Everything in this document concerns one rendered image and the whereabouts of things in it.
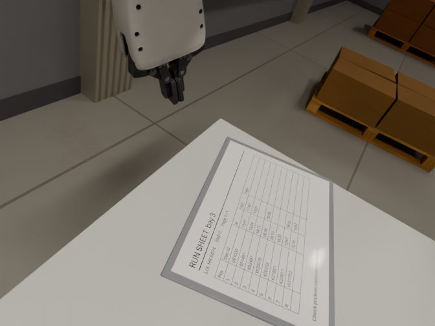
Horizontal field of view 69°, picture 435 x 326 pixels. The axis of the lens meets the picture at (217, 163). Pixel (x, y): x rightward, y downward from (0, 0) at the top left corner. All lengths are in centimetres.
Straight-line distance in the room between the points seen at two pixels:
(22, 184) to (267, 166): 136
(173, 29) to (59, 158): 141
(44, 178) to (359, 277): 147
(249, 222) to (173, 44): 22
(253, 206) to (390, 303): 16
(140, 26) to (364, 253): 34
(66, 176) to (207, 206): 136
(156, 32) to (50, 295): 27
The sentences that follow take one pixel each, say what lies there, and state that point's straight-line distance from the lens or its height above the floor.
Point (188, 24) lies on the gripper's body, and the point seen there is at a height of 107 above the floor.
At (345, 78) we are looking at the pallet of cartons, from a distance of 269.
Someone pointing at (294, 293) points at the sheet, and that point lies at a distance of 30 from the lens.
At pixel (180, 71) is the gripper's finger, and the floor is 101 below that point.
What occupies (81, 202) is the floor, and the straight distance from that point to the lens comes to 154.
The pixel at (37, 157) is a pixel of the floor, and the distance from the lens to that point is 175.
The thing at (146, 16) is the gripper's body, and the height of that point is 108.
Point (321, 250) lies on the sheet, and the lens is 34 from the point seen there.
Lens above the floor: 120
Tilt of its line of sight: 40 degrees down
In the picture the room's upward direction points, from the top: 22 degrees clockwise
